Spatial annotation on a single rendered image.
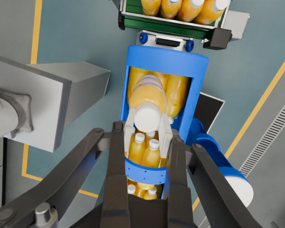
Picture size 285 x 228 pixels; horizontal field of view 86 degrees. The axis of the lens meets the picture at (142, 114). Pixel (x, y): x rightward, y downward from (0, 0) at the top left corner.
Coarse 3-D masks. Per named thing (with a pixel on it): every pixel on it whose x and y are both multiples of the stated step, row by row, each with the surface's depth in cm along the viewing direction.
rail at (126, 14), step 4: (124, 12) 60; (128, 16) 63; (132, 16) 62; (136, 16) 61; (140, 16) 61; (144, 16) 61; (148, 16) 60; (152, 20) 63; (156, 20) 62; (160, 20) 61; (164, 20) 61; (168, 20) 61; (172, 20) 61; (180, 24) 62; (184, 24) 62; (188, 24) 61; (192, 24) 61; (196, 24) 61; (200, 24) 61; (204, 28) 63; (208, 28) 62; (212, 28) 61
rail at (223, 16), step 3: (228, 3) 58; (228, 6) 58; (225, 9) 59; (225, 12) 59; (222, 15) 61; (225, 15) 59; (222, 18) 61; (222, 21) 60; (219, 24) 62; (222, 24) 60; (219, 27) 62; (222, 27) 61
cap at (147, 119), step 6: (144, 108) 21; (150, 108) 21; (156, 108) 23; (138, 114) 21; (144, 114) 21; (150, 114) 21; (156, 114) 21; (138, 120) 22; (144, 120) 22; (150, 120) 22; (156, 120) 22; (138, 126) 22; (144, 126) 22; (150, 126) 22; (156, 126) 22
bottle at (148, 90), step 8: (144, 80) 32; (152, 80) 32; (136, 88) 28; (144, 88) 26; (152, 88) 26; (160, 88) 28; (136, 96) 25; (144, 96) 24; (152, 96) 24; (160, 96) 25; (136, 104) 24; (144, 104) 23; (152, 104) 23; (160, 104) 24; (160, 112) 23
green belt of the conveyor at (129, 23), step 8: (128, 0) 66; (136, 0) 66; (128, 8) 67; (136, 8) 67; (128, 24) 70; (136, 24) 69; (144, 24) 69; (152, 24) 68; (160, 24) 68; (168, 24) 68; (176, 24) 68; (208, 24) 67; (160, 32) 72; (168, 32) 71; (176, 32) 70; (184, 32) 69; (192, 32) 69; (200, 32) 69
